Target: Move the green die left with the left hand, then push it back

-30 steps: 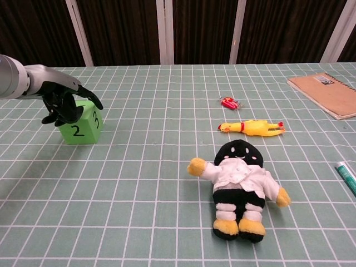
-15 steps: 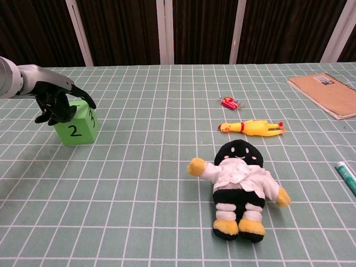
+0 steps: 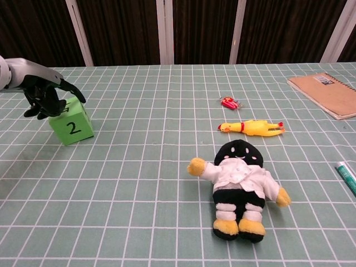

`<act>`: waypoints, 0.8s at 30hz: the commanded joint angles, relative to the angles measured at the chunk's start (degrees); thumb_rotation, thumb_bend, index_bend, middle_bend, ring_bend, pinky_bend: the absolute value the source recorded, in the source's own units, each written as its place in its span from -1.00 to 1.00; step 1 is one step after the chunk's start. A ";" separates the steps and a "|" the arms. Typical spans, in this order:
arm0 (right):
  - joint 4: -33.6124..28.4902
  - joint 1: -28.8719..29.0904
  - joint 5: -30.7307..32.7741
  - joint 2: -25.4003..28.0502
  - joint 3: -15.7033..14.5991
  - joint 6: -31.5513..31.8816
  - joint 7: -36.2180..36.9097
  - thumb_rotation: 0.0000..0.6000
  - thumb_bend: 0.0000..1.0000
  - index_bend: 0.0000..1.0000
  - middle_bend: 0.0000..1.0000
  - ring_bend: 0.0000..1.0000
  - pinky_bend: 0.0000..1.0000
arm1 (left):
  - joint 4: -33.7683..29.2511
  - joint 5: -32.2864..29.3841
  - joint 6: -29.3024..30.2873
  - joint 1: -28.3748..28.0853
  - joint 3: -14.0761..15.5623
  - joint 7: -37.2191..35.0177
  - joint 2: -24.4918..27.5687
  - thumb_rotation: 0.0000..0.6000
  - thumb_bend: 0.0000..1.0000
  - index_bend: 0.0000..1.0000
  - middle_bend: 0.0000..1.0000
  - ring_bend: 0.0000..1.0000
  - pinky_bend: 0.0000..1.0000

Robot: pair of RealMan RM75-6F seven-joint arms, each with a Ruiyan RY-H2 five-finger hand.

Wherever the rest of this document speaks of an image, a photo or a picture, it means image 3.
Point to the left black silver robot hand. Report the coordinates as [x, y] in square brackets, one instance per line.
[39, 75]

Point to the green cube with black numbers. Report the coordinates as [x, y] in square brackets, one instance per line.
[72, 130]

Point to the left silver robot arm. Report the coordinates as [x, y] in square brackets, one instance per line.
[3, 72]

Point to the green gridded cutting mat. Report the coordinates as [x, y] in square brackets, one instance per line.
[139, 180]

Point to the dark pleated curtain panel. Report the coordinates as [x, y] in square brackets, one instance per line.
[203, 30]
[122, 30]
[286, 30]
[36, 27]
[349, 50]

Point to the small red wrapped toy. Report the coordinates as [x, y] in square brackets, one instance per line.
[229, 103]

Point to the yellow rubber chicken toy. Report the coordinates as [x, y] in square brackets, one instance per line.
[253, 128]

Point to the black plush doll white jacket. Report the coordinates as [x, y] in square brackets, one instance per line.
[239, 178]

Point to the brown spiral notebook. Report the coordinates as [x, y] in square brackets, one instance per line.
[331, 94]

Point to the green white marker pen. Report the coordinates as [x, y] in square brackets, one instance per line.
[347, 178]

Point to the white partition frame post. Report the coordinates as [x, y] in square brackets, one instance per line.
[238, 33]
[338, 36]
[165, 33]
[80, 36]

